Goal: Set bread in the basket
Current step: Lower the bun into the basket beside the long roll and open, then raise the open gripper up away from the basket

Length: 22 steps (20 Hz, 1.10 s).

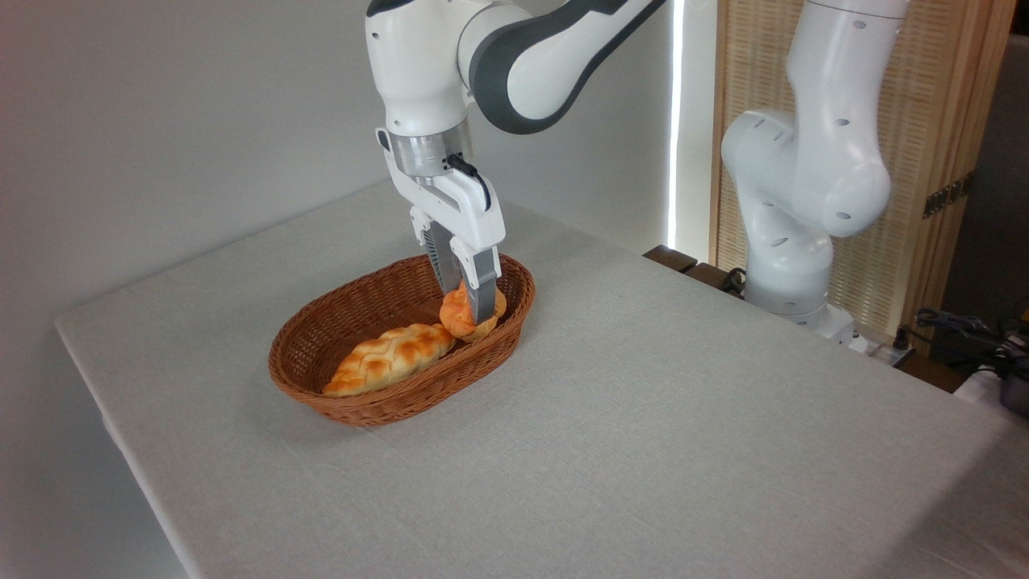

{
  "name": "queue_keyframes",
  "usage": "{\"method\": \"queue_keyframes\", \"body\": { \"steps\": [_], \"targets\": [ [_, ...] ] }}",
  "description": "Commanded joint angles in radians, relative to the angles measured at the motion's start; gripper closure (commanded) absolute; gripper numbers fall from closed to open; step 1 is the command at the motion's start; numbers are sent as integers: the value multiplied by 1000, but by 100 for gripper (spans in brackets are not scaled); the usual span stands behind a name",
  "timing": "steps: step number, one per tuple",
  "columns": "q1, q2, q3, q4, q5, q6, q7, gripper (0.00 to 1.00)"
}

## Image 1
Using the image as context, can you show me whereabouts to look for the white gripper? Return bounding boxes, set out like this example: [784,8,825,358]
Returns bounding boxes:
[376,127,507,325]

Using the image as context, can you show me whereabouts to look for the round knotted bread roll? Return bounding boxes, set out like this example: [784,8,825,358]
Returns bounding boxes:
[439,281,508,343]

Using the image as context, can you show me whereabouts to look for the dark wooden robot base table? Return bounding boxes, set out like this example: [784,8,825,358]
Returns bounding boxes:
[643,244,750,300]

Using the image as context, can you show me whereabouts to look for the long braided bread loaf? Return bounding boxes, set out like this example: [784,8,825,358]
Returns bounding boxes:
[322,322,457,398]

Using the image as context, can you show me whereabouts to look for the brown oval wicker basket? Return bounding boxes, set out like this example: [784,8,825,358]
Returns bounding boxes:
[268,252,537,427]

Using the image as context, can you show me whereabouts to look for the grey tablecloth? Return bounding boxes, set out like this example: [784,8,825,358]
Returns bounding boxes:
[55,179,1029,579]

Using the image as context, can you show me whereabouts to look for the dark metal screen hinge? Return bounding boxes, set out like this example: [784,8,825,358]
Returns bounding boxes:
[923,172,975,220]

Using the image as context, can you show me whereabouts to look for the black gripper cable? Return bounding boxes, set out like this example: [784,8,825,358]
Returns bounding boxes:
[445,154,492,212]

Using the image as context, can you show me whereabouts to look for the bundle of black cables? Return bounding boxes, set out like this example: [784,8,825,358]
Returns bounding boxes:
[915,306,1029,380]

